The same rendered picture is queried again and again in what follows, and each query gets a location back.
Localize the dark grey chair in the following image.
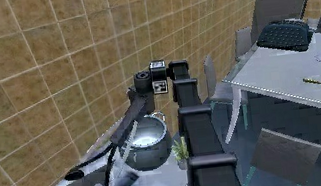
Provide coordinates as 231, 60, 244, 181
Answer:
236, 120, 321, 186

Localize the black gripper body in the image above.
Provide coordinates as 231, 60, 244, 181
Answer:
101, 69, 161, 147

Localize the silver sink faucet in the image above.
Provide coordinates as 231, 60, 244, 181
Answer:
95, 119, 147, 186

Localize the black toaster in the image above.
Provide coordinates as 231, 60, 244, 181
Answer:
253, 15, 317, 58

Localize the small green house plant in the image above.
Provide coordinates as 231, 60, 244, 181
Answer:
170, 135, 192, 172

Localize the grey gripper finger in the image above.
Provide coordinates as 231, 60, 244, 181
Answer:
88, 144, 124, 186
60, 142, 120, 182

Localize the dark grey metal pot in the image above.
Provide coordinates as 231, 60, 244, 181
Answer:
118, 110, 177, 175

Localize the white dining table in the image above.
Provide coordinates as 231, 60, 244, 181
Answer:
214, 30, 321, 186

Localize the white chair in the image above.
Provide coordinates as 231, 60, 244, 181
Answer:
201, 51, 236, 105

